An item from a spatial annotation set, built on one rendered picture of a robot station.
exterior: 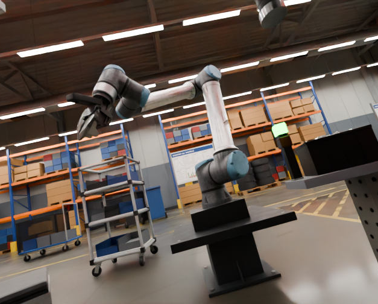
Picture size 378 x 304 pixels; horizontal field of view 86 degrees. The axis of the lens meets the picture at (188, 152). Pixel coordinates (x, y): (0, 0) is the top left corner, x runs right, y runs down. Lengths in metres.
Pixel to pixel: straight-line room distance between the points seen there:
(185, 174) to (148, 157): 5.17
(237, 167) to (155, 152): 10.30
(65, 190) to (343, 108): 15.60
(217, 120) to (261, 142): 9.66
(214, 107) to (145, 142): 10.36
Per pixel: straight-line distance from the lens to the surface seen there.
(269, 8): 0.43
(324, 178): 0.76
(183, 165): 6.44
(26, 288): 0.94
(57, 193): 11.37
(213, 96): 1.28
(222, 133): 1.17
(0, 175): 13.02
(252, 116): 11.08
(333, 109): 14.83
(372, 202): 0.88
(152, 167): 11.16
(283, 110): 11.84
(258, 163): 7.81
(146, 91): 0.99
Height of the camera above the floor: 0.49
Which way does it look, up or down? 11 degrees up
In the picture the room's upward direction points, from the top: 14 degrees counter-clockwise
